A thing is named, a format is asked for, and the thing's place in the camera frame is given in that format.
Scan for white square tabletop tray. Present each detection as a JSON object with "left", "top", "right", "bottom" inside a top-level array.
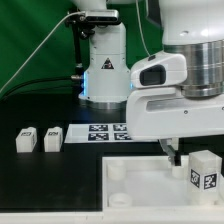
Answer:
[{"left": 101, "top": 155, "right": 224, "bottom": 215}]

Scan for white fiducial marker sheet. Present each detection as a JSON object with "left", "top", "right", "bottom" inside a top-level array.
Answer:
[{"left": 65, "top": 123, "right": 131, "bottom": 143}]

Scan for black base cables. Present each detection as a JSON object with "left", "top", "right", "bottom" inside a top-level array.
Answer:
[{"left": 0, "top": 77, "right": 84, "bottom": 100}]

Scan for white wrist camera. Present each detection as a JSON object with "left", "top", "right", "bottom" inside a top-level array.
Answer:
[{"left": 131, "top": 51, "right": 187, "bottom": 89}]

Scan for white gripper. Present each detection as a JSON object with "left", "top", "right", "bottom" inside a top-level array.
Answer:
[{"left": 126, "top": 87, "right": 224, "bottom": 166}]

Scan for black camera on stand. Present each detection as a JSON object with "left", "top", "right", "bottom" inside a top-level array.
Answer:
[{"left": 65, "top": 9, "right": 121, "bottom": 84}]

